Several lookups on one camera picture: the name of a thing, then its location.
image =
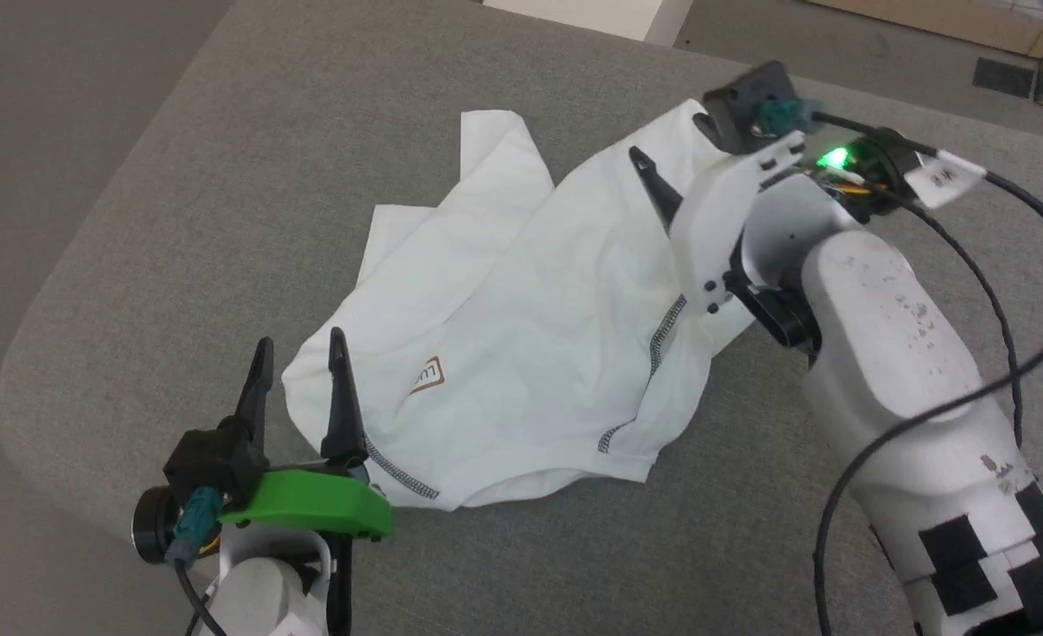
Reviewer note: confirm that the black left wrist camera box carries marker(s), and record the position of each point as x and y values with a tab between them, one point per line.
212	455

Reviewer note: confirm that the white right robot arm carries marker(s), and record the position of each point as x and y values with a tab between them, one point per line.
883	353

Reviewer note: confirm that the grey fabric sofa seat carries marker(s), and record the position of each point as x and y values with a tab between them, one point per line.
221	221

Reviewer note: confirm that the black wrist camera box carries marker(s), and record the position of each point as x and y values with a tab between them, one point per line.
212	455
751	93

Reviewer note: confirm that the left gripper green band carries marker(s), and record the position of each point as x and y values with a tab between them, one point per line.
309	499

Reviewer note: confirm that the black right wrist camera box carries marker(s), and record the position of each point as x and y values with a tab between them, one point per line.
751	93

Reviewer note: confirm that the white t-shirt with grey stitching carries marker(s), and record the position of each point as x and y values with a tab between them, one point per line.
521	336

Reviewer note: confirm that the white box furniture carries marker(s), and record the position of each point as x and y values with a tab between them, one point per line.
609	13

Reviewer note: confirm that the dark floor plate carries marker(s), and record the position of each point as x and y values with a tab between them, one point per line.
1004	77

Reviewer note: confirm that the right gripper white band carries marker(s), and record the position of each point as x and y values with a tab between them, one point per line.
715	221

